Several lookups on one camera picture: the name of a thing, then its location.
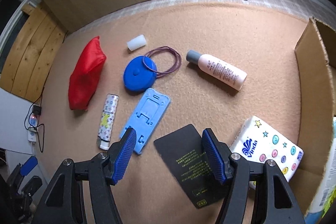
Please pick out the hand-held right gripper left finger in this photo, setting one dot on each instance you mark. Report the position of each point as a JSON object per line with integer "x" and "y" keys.
{"x": 123, "y": 158}

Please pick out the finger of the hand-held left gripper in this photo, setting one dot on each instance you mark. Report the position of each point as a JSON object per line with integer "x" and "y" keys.
{"x": 28, "y": 165}
{"x": 32, "y": 186}

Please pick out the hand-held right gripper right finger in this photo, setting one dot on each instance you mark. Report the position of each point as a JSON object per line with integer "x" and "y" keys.
{"x": 214, "y": 158}

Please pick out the black card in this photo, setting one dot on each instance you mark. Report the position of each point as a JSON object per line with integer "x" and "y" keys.
{"x": 181, "y": 155}

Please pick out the white patterned tissue pack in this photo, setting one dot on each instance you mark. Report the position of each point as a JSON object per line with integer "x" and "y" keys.
{"x": 270, "y": 145}

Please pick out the red fabric pouch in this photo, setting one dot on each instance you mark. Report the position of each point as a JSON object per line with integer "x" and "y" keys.
{"x": 85, "y": 74}

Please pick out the cardboard box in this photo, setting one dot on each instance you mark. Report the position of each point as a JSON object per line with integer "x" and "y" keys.
{"x": 312, "y": 95}

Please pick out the white power strip with plug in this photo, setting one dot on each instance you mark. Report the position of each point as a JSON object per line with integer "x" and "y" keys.
{"x": 42, "y": 140}

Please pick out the patterned white lighter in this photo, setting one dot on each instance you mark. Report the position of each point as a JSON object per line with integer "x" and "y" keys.
{"x": 107, "y": 121}

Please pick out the light blue phone stand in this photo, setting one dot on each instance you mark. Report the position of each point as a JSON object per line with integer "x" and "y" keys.
{"x": 149, "y": 113}

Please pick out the black power adapter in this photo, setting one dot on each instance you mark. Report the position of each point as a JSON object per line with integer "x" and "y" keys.
{"x": 36, "y": 110}

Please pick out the blue round tape measure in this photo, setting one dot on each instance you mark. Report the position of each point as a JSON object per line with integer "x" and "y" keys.
{"x": 137, "y": 75}

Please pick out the pink bottle grey cap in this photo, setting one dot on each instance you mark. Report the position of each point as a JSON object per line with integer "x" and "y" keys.
{"x": 223, "y": 71}

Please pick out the purple rubber bands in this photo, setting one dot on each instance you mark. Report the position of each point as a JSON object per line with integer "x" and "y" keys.
{"x": 179, "y": 61}

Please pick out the pine plank panel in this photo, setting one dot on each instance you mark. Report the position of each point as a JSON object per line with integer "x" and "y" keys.
{"x": 29, "y": 56}

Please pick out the small white plastic cap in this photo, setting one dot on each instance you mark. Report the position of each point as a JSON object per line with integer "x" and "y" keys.
{"x": 136, "y": 42}

